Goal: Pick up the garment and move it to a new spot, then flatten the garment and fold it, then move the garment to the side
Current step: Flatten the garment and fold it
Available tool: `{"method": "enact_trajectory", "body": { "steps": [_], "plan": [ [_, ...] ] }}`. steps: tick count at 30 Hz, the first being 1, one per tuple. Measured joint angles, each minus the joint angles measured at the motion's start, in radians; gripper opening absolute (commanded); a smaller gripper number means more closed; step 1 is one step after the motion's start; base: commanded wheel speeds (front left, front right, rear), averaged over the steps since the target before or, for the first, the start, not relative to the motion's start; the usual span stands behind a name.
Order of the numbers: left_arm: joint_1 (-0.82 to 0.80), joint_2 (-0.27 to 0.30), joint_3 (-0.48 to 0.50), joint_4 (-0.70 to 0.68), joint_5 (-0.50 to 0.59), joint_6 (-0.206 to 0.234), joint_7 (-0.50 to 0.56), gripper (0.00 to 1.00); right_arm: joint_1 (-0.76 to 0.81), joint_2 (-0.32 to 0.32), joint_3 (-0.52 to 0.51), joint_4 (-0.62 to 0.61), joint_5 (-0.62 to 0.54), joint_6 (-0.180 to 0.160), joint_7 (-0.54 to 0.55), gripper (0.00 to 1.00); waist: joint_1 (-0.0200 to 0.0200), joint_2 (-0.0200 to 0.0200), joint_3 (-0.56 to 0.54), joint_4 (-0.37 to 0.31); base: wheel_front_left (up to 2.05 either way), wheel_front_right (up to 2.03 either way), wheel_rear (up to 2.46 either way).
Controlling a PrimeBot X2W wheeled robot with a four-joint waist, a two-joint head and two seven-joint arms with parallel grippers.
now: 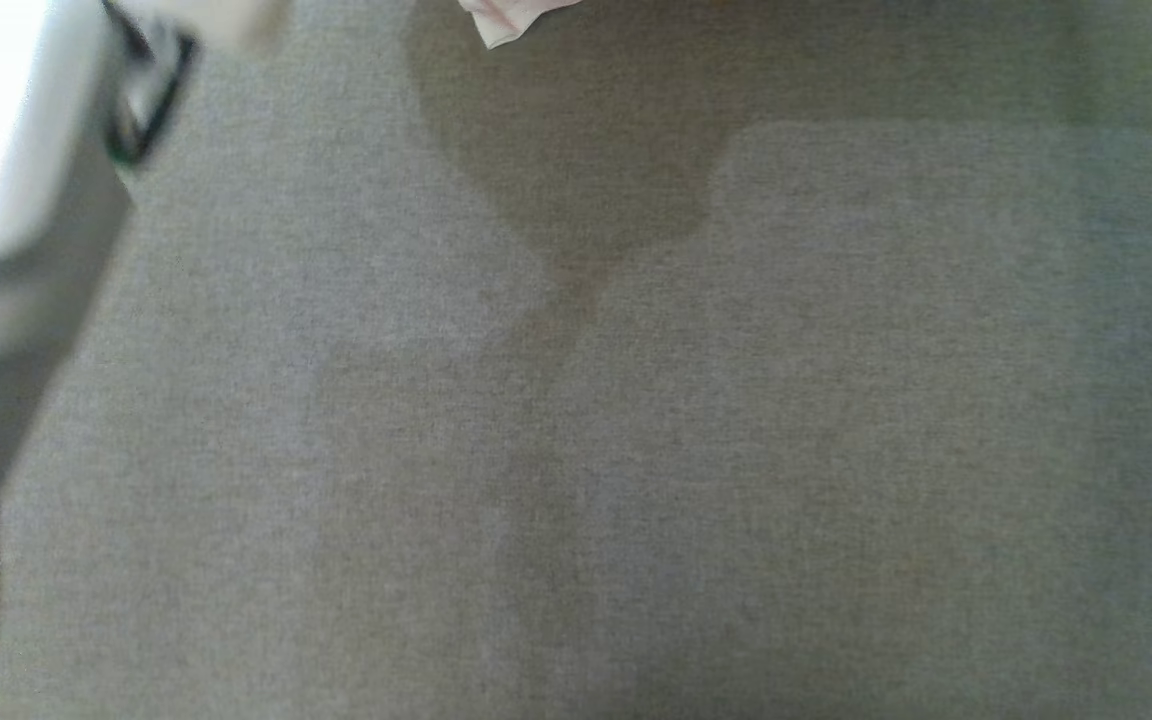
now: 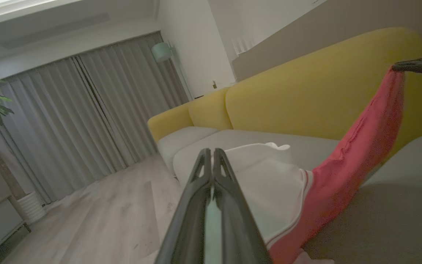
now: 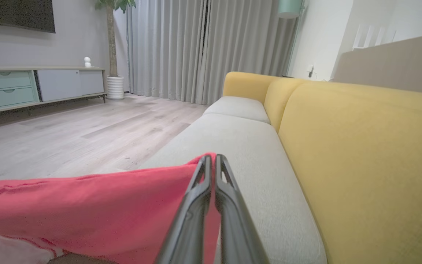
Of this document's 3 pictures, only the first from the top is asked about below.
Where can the red jersey with white sleeves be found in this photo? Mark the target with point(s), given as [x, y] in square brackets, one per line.
[511, 18]

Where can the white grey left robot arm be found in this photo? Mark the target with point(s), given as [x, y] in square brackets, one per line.
[16, 200]

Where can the large grey sofa seat cushion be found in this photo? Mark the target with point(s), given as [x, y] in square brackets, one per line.
[686, 450]

